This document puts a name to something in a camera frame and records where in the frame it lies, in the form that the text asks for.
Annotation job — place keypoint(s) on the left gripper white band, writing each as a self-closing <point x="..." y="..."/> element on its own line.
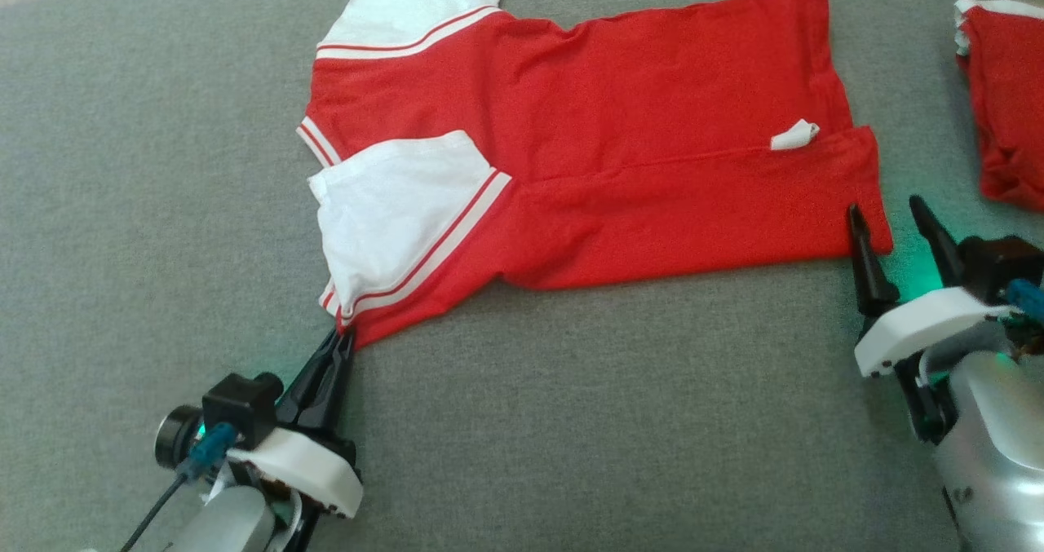
<point x="318" y="474"/>

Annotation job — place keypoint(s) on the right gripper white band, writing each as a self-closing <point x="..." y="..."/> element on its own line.
<point x="913" y="332"/>

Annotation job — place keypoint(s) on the red shorts with white stripe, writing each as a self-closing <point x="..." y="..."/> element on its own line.
<point x="1011" y="103"/>

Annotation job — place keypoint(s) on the red jersey with white sleeves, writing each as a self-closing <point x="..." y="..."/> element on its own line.
<point x="620" y="128"/>

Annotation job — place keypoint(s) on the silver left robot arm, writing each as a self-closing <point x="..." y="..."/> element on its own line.
<point x="228" y="523"/>

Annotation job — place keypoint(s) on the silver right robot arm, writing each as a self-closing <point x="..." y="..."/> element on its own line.
<point x="995" y="454"/>

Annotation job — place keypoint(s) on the grey sofa seat cushion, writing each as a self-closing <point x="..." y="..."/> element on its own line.
<point x="571" y="421"/>

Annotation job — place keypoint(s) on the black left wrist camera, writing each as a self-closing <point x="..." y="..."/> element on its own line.
<point x="241" y="405"/>

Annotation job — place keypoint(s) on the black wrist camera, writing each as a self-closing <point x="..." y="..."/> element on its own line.
<point x="241" y="405"/>
<point x="999" y="267"/>

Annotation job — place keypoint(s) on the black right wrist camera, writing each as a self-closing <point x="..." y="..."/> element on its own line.
<point x="999" y="267"/>

